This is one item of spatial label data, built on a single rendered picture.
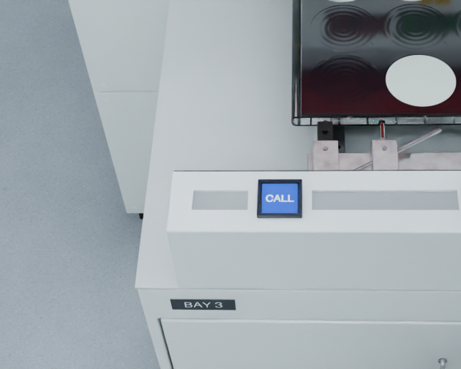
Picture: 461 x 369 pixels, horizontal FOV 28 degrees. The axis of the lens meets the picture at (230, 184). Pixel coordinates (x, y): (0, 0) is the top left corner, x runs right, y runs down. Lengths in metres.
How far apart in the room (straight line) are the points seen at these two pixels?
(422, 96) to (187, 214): 0.40
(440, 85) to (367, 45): 0.13
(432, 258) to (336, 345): 0.27
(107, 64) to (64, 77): 0.85
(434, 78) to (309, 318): 0.39
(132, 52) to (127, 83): 0.09
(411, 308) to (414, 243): 0.17
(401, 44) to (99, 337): 1.09
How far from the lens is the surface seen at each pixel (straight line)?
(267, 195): 1.15
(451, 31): 1.44
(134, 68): 1.84
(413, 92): 1.35
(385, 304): 1.28
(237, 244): 1.15
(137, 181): 2.13
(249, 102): 1.44
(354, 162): 1.29
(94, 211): 2.36
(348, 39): 1.42
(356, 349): 1.40
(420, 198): 1.17
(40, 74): 2.71
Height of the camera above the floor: 1.90
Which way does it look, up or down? 54 degrees down
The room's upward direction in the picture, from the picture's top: 6 degrees counter-clockwise
